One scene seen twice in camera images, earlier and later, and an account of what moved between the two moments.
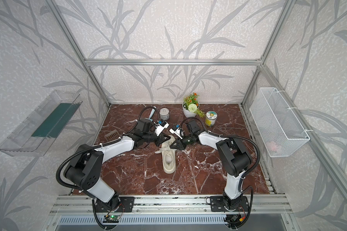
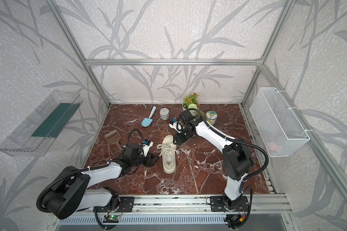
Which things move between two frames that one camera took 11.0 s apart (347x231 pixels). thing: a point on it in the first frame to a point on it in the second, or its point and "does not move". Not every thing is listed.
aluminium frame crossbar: x=173 y=62 does not move
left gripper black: x=156 y=138 to x=144 y=157
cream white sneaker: x=168 y=156 does not move
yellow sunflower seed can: x=211 y=116 does not move
